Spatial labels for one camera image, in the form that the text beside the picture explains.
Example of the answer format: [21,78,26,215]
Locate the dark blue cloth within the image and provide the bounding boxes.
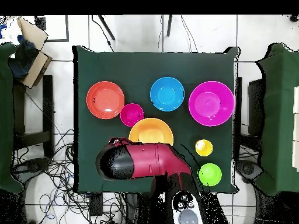
[8,34,39,80]

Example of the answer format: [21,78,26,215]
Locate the large magenta bowl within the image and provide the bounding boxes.
[188,80,235,127]

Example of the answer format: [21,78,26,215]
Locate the black stool frame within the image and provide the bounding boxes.
[12,75,55,158]

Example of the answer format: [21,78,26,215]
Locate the wide red-orange bowl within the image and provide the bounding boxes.
[86,80,125,120]

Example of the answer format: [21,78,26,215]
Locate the large orange bowl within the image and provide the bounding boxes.
[128,117,174,146]

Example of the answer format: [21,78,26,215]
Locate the green bowl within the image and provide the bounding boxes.
[198,163,222,187]

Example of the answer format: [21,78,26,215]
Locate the blue bowl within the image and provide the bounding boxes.
[149,76,185,112]

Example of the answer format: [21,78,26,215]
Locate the cardboard box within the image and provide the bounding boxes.
[9,16,53,90]

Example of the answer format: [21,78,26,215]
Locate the dark green tablecloth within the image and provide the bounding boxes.
[72,45,239,194]

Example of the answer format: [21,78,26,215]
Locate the dark green side cloth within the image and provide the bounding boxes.
[0,42,24,194]
[255,42,299,197]

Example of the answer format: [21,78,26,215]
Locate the black cabinet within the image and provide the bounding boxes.
[247,78,266,136]

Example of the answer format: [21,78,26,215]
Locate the small crimson bowl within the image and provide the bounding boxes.
[120,103,145,128]

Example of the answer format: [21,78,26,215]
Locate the yellow cup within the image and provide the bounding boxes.
[195,139,214,158]

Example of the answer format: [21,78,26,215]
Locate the grey pedestal foot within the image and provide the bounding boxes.
[235,159,265,184]

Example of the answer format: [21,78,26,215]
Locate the black tripod leg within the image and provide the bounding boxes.
[166,15,174,37]
[98,15,116,41]

